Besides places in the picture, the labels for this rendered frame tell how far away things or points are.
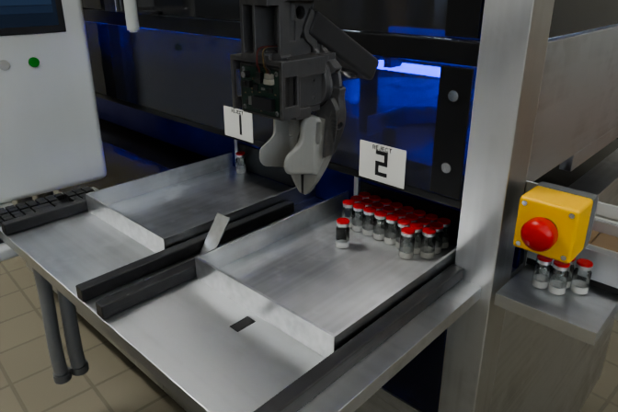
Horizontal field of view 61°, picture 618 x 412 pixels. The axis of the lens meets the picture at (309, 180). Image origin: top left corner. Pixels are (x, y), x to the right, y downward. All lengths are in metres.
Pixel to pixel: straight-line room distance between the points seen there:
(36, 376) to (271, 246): 1.43
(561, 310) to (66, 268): 0.70
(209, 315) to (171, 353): 0.08
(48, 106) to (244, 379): 0.91
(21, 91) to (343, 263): 0.84
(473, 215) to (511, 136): 0.13
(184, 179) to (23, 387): 1.18
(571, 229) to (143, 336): 0.53
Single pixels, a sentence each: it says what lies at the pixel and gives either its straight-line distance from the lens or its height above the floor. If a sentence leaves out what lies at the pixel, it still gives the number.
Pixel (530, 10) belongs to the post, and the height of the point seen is 1.25.
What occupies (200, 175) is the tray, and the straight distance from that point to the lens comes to 1.17.
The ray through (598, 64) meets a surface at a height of 1.16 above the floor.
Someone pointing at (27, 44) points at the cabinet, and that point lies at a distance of 1.33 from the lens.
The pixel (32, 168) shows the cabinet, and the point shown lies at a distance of 1.38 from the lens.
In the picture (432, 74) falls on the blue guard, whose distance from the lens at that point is 0.74.
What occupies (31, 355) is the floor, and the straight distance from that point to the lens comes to 2.26.
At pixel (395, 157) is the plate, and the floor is 1.04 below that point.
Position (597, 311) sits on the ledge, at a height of 0.88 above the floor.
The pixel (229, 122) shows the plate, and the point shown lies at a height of 1.02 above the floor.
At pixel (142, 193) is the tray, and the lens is 1.10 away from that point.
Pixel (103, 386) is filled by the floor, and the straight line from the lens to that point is 2.02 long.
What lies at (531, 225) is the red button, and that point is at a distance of 0.68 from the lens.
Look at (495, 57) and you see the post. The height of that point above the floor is 1.19.
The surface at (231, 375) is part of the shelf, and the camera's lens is 0.62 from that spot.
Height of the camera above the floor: 1.29
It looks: 21 degrees down
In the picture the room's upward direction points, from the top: straight up
